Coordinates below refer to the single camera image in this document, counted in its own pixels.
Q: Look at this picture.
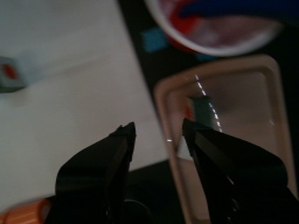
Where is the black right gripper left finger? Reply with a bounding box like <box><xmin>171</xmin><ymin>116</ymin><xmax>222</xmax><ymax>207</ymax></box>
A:
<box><xmin>44</xmin><ymin>122</ymin><xmax>137</xmax><ymax>224</ymax></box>

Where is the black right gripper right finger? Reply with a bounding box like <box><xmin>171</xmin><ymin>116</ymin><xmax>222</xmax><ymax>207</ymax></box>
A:
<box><xmin>182</xmin><ymin>117</ymin><xmax>299</xmax><ymax>224</ymax></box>

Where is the white cutting board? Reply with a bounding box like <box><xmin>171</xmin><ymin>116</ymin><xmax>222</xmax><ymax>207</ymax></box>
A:
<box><xmin>0</xmin><ymin>0</ymin><xmax>171</xmax><ymax>214</ymax></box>

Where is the toy sushi roll piece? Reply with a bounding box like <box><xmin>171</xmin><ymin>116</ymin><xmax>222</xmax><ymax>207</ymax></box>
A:
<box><xmin>0</xmin><ymin>56</ymin><xmax>29</xmax><ymax>95</ymax></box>
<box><xmin>183</xmin><ymin>95</ymin><xmax>224</xmax><ymax>133</ymax></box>

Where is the orange toy carrot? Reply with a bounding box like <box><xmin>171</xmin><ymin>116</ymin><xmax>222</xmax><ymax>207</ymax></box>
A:
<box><xmin>0</xmin><ymin>198</ymin><xmax>53</xmax><ymax>224</ymax></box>

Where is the blue tape piece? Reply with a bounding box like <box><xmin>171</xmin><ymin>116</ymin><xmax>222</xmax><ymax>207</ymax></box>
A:
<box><xmin>139</xmin><ymin>26</ymin><xmax>171</xmax><ymax>54</ymax></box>

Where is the blue plastic utensil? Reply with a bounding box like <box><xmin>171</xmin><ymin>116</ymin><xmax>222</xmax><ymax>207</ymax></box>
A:
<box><xmin>178</xmin><ymin>0</ymin><xmax>299</xmax><ymax>28</ymax></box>

